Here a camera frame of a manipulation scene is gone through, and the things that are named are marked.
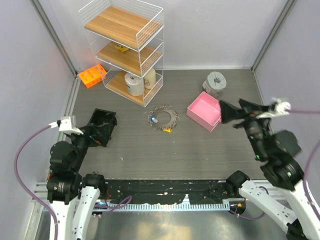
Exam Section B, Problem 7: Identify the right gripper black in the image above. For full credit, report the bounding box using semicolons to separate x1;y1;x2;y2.
218;98;271;158

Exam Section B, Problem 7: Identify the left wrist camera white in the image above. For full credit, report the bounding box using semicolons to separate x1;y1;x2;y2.
49;115;84;135

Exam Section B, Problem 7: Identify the white cable duct strip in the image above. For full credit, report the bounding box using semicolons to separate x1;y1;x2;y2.
114;201;230;212

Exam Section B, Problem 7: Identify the yellow tagged key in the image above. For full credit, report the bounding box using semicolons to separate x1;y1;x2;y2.
162;128;173;133

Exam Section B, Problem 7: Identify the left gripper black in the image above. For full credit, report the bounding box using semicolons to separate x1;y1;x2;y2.
66;121;110;170

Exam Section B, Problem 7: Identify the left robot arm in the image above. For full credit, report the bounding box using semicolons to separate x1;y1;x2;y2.
46;119;115;240

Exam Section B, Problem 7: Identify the orange plastic crate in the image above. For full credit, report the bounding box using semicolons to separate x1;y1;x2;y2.
78;64;107;89

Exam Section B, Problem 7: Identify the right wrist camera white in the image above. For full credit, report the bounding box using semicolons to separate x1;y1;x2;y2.
255;98;292;119

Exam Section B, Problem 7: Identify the yellow snack packet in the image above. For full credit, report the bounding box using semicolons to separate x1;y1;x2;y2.
115;44;129;53

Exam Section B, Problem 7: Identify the blue tagged key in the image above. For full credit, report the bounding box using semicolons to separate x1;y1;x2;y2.
151;118;158;124

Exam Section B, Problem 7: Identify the grey wrapped tissue roll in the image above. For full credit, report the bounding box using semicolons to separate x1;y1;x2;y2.
202;71;227;98

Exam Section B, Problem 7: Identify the metal keyring disc with rings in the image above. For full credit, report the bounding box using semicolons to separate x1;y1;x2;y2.
147;105;180;131

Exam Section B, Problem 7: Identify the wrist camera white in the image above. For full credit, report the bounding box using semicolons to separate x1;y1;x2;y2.
255;98;292;119
49;115;84;135

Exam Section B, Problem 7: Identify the pink open box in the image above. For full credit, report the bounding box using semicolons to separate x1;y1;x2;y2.
186;91;221;132

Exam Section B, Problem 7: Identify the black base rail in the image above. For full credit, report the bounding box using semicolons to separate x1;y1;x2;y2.
100;179;241;205

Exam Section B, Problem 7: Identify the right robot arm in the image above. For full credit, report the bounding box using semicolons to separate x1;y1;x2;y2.
219;99;320;240

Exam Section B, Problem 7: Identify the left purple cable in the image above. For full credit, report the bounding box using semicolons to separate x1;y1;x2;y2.
13;124;61;240

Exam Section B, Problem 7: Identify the cream lotion pump bottle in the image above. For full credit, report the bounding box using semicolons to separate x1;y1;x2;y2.
143;68;157;90

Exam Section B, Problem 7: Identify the black storage bin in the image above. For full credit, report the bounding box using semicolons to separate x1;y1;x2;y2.
88;108;118;134

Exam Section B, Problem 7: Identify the white wire shelf rack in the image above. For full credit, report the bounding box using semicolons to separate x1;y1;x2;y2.
78;0;165;107

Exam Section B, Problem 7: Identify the white toilet paper roll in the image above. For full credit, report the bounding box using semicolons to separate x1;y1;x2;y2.
124;72;145;97

